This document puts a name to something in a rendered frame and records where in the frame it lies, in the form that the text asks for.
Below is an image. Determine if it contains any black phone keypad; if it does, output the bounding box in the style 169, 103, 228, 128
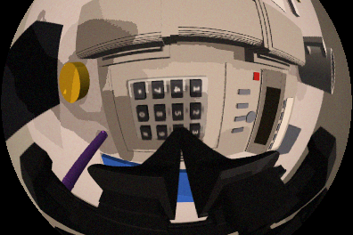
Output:
127, 76, 208, 140

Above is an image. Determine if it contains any beige telephone handset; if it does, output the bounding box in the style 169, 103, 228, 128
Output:
75, 0, 305, 66

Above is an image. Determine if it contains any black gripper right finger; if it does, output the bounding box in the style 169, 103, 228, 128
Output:
180, 127, 280, 218

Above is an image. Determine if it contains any purple cylinder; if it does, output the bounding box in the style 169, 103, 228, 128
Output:
62, 131, 108, 191

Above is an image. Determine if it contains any blue flat rectangular slab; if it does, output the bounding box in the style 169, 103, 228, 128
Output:
102, 154, 193, 202

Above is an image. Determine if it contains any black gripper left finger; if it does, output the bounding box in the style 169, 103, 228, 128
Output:
87, 127, 181, 220

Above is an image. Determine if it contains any yellow short cylinder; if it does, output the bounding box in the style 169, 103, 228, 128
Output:
59, 61, 90, 103

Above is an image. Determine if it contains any grey mug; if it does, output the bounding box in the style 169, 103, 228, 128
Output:
298, 36, 335, 94

